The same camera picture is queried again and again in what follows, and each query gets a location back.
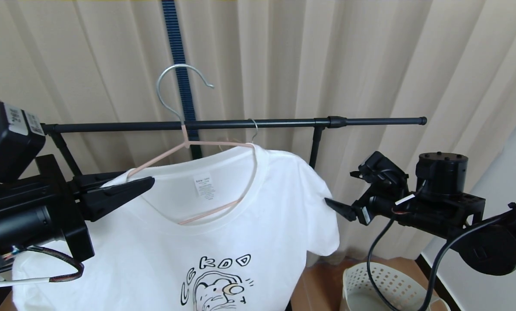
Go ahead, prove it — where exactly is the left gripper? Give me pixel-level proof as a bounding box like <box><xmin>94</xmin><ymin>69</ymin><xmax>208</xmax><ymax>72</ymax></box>
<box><xmin>0</xmin><ymin>155</ymin><xmax>155</xmax><ymax>262</ymax></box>

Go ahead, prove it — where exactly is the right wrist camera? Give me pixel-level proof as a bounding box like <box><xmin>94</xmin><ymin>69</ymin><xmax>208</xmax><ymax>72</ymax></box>
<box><xmin>350</xmin><ymin>151</ymin><xmax>409</xmax><ymax>203</ymax></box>

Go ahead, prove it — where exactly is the beige curtain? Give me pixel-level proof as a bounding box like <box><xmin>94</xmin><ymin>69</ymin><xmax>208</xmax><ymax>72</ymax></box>
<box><xmin>174</xmin><ymin>0</ymin><xmax>516</xmax><ymax>266</ymax></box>
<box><xmin>0</xmin><ymin>0</ymin><xmax>198</xmax><ymax>182</ymax></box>

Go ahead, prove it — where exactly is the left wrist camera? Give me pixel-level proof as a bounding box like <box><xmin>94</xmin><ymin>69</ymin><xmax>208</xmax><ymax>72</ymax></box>
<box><xmin>0</xmin><ymin>100</ymin><xmax>47</xmax><ymax>183</ymax></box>

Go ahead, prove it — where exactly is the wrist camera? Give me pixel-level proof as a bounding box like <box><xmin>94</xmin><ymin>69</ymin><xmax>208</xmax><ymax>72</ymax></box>
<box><xmin>0</xmin><ymin>100</ymin><xmax>47</xmax><ymax>183</ymax></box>
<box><xmin>350</xmin><ymin>151</ymin><xmax>409</xmax><ymax>203</ymax></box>

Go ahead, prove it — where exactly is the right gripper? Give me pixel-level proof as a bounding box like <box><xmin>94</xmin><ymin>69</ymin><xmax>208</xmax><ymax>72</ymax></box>
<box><xmin>353</xmin><ymin>194</ymin><xmax>415</xmax><ymax>226</ymax></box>

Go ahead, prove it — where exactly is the white laundry basket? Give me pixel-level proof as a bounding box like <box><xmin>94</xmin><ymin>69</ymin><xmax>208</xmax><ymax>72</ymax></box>
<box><xmin>340</xmin><ymin>261</ymin><xmax>450</xmax><ymax>311</ymax></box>

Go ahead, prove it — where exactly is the pink clothes hanger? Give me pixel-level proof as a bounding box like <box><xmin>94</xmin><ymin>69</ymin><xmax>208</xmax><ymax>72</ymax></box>
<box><xmin>218</xmin><ymin>119</ymin><xmax>259</xmax><ymax>151</ymax></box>
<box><xmin>126</xmin><ymin>64</ymin><xmax>259</xmax><ymax>226</ymax></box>

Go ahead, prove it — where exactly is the black clothes rack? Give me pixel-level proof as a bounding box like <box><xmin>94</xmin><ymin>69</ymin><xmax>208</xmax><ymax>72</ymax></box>
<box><xmin>0</xmin><ymin>116</ymin><xmax>427</xmax><ymax>311</ymax></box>

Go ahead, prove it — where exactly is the window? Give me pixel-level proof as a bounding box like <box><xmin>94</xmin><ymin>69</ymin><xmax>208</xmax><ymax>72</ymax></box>
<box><xmin>161</xmin><ymin>0</ymin><xmax>204</xmax><ymax>160</ymax></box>

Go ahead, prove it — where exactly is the white garment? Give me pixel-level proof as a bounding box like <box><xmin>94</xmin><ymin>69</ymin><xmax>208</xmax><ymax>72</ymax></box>
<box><xmin>12</xmin><ymin>144</ymin><xmax>340</xmax><ymax>311</ymax></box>

